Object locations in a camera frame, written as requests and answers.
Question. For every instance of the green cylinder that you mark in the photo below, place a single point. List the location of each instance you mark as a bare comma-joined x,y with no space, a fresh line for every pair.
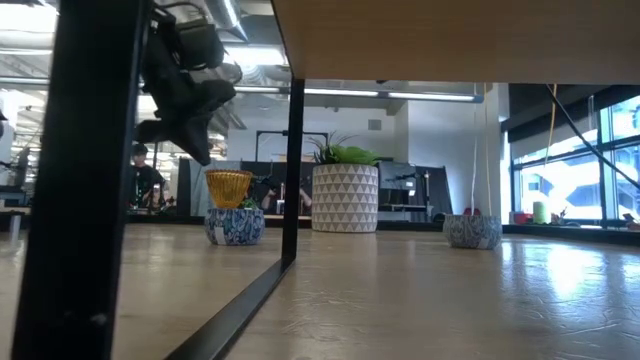
540,212

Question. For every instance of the white triangle patterned pot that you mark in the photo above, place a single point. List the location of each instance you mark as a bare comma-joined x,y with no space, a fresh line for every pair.
345,200

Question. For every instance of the green artificial succulent plant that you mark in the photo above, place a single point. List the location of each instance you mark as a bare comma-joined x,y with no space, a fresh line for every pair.
357,156

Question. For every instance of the long linear ceiling light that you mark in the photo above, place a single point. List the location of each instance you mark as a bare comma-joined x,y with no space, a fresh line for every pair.
350,93

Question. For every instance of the grey curtain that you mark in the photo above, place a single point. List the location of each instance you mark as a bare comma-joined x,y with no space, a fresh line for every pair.
192,187

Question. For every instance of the amber glass candle holder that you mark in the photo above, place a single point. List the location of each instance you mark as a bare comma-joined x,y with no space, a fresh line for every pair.
228,189

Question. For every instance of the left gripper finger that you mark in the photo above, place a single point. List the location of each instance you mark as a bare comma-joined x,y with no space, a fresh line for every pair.
202,135
187,140

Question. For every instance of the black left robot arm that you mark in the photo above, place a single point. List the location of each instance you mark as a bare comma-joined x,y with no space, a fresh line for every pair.
157,35

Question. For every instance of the small red object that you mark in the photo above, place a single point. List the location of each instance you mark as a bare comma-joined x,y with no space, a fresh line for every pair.
521,218

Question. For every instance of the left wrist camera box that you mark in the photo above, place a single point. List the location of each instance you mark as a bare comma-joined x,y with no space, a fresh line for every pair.
200,44

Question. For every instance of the silver ceiling duct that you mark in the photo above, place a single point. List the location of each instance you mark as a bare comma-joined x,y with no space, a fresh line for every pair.
232,15

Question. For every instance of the grey wall vent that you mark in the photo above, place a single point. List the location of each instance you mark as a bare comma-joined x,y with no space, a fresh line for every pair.
374,125

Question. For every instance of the black background work station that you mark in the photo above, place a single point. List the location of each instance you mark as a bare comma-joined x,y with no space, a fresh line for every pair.
415,192

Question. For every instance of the person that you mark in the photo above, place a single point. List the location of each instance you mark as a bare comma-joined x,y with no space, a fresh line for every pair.
145,180

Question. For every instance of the large window black frame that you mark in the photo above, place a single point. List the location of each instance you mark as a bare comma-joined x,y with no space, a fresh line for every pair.
565,185

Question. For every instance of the black background rig frame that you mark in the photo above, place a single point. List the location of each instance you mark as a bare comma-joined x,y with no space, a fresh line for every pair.
272,132

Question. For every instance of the bright ceiling panel light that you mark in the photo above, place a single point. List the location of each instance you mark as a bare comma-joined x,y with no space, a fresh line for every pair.
255,55

